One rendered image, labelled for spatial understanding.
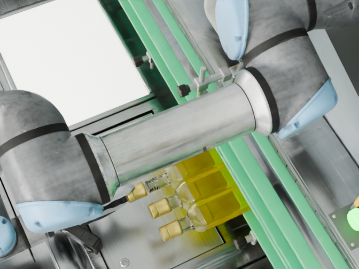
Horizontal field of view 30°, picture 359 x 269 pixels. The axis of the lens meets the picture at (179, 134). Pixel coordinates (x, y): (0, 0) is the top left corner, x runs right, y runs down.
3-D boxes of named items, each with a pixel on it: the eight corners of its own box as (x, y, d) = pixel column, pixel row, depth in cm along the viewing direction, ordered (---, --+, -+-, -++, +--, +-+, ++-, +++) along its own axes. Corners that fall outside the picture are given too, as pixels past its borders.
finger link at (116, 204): (126, 176, 155) (89, 189, 152) (137, 197, 153) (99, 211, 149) (124, 182, 158) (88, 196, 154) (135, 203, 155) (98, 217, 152)
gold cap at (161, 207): (163, 194, 151) (145, 202, 150) (169, 202, 148) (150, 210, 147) (166, 207, 153) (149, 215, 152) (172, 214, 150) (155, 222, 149)
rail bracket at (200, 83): (220, 92, 160) (173, 111, 157) (228, 51, 146) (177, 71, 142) (226, 102, 159) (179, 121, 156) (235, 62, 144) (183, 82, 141)
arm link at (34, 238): (28, 240, 141) (34, 253, 148) (48, 231, 142) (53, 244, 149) (15, 210, 144) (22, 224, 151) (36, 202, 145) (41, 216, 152)
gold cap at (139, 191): (140, 185, 154) (123, 192, 153) (140, 179, 151) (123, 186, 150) (147, 198, 153) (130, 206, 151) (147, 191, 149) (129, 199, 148)
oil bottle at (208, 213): (263, 179, 158) (182, 216, 153) (267, 168, 153) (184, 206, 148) (275, 199, 156) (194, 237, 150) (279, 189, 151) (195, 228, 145)
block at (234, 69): (246, 77, 161) (220, 88, 159) (252, 54, 152) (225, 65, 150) (254, 89, 159) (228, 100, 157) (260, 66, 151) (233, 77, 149)
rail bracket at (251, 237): (277, 221, 162) (228, 245, 158) (282, 211, 156) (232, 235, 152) (286, 236, 160) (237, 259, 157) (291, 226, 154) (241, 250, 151)
